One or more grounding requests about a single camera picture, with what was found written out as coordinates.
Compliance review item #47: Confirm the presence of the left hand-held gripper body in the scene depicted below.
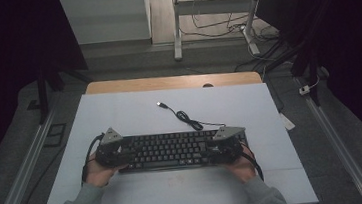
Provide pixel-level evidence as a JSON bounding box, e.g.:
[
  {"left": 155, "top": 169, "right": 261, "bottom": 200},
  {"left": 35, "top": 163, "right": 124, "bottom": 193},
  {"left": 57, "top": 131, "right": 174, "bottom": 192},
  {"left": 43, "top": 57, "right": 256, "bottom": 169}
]
[{"left": 91, "top": 124, "right": 136, "bottom": 170}]

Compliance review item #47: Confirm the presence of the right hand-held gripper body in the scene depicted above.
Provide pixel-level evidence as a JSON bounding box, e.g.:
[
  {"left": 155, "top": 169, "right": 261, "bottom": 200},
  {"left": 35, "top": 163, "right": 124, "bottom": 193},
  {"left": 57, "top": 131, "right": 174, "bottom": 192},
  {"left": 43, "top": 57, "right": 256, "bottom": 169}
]
[{"left": 203, "top": 124, "right": 250, "bottom": 167}]

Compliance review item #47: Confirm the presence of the black computer keyboard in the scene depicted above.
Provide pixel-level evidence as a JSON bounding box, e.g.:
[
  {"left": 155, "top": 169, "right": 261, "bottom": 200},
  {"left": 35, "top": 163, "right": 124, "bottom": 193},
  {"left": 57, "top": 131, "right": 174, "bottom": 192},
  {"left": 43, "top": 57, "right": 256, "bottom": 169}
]
[{"left": 115, "top": 124, "right": 251, "bottom": 175}]

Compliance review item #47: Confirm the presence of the person's left hand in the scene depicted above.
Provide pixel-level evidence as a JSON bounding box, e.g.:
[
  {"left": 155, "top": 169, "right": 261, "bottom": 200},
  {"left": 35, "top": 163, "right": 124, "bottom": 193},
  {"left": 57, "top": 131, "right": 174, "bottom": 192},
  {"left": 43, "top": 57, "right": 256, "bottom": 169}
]
[{"left": 81, "top": 148, "right": 131, "bottom": 191}]

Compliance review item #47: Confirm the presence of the person's right hand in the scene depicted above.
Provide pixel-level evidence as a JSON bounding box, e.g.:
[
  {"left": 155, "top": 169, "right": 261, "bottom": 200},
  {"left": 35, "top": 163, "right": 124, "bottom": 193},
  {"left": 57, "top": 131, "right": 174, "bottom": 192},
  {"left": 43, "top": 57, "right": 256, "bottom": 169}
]
[{"left": 221, "top": 150, "right": 259, "bottom": 186}]

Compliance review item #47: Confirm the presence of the white board sheet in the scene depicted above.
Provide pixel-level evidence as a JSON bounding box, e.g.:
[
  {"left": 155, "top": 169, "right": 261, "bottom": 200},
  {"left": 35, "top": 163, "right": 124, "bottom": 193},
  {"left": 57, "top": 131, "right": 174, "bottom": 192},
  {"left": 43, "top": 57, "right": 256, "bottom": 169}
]
[{"left": 27, "top": 72, "right": 320, "bottom": 204}]

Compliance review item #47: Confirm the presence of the white paper tag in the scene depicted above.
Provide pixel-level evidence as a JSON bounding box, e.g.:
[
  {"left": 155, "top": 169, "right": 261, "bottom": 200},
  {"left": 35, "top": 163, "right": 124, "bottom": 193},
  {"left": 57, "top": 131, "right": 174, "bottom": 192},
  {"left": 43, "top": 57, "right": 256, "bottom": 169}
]
[{"left": 277, "top": 110, "right": 297, "bottom": 133}]

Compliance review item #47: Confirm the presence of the wooden table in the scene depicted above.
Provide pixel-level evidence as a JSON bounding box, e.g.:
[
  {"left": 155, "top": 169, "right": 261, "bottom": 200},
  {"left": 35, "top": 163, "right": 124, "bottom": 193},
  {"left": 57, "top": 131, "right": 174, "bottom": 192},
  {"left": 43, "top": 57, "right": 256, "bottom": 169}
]
[{"left": 84, "top": 65, "right": 264, "bottom": 101}]

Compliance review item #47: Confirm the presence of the black metal stand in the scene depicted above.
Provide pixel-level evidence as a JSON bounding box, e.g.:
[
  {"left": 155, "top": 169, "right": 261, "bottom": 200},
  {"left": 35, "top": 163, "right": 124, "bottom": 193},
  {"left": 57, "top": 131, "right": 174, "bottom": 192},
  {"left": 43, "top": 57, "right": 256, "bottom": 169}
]
[
  {"left": 22, "top": 55, "right": 95, "bottom": 127},
  {"left": 283, "top": 0, "right": 349, "bottom": 109}
]

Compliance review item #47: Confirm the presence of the small white box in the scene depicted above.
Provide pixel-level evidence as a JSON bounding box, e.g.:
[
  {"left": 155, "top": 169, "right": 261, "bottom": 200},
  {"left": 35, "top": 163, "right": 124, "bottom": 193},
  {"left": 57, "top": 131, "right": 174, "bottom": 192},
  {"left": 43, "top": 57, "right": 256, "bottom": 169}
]
[{"left": 298, "top": 84, "right": 312, "bottom": 97}]

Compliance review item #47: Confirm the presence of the white cabinet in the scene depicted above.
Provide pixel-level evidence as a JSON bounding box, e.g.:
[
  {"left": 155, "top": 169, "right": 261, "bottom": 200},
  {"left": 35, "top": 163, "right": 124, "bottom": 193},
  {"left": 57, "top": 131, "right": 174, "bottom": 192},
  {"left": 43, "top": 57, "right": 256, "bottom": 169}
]
[{"left": 59, "top": 0, "right": 154, "bottom": 48}]

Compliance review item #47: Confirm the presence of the dark curtain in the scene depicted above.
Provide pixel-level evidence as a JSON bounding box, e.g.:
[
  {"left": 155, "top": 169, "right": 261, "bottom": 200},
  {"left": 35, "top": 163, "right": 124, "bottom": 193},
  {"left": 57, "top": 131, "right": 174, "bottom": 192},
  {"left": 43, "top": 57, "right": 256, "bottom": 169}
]
[
  {"left": 254, "top": 0, "right": 362, "bottom": 177},
  {"left": 0, "top": 0, "right": 99, "bottom": 183}
]

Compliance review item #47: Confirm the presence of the left hand-held gripper cable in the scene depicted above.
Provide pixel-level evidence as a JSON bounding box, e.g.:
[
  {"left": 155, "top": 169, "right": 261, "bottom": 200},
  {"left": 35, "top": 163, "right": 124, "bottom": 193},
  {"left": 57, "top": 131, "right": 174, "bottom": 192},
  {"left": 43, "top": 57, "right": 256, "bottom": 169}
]
[{"left": 76, "top": 131, "right": 111, "bottom": 187}]

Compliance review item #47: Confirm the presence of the hand-held gripper cable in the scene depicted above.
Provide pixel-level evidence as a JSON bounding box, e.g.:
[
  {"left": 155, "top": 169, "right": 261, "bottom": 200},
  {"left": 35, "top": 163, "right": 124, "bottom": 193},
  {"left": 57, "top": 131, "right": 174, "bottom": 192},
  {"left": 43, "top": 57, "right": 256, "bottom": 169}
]
[
  {"left": 76, "top": 131, "right": 111, "bottom": 187},
  {"left": 238, "top": 139, "right": 266, "bottom": 184}
]

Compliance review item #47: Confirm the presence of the right hand-held gripper cable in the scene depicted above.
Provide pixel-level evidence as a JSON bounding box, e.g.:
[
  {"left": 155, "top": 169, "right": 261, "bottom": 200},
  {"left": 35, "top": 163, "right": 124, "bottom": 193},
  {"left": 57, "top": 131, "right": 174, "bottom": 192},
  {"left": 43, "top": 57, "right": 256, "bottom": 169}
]
[{"left": 238, "top": 139, "right": 266, "bottom": 184}]

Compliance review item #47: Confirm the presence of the black keyboard cable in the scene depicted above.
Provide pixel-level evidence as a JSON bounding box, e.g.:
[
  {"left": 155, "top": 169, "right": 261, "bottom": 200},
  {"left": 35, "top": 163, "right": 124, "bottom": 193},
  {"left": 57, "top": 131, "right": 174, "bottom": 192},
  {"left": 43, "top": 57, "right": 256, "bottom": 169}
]
[{"left": 155, "top": 94, "right": 227, "bottom": 135}]

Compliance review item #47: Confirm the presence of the black floor cable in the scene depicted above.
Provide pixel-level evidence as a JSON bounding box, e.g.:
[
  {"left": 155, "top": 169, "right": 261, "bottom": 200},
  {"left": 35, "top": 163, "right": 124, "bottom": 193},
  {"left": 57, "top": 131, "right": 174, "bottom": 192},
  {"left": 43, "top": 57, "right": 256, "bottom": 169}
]
[{"left": 13, "top": 144, "right": 76, "bottom": 204}]

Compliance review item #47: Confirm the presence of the aluminium rail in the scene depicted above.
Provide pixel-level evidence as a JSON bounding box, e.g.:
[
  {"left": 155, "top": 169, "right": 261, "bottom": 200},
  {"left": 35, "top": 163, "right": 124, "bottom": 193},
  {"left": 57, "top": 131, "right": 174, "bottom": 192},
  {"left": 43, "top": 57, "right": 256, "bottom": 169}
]
[
  {"left": 0, "top": 103, "right": 68, "bottom": 204},
  {"left": 294, "top": 70, "right": 362, "bottom": 204}
]

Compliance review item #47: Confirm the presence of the bundle of floor cables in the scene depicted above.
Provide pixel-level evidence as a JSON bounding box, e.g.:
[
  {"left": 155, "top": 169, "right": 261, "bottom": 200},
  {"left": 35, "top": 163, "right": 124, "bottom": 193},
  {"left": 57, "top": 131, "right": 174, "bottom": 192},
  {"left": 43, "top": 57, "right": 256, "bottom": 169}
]
[{"left": 177, "top": 0, "right": 295, "bottom": 79}]

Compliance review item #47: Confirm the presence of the white desk frame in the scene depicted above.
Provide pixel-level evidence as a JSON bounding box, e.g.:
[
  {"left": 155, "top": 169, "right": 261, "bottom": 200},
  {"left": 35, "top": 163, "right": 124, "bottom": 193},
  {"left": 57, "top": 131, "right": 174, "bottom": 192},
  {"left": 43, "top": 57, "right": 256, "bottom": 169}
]
[{"left": 58, "top": 0, "right": 309, "bottom": 74}]

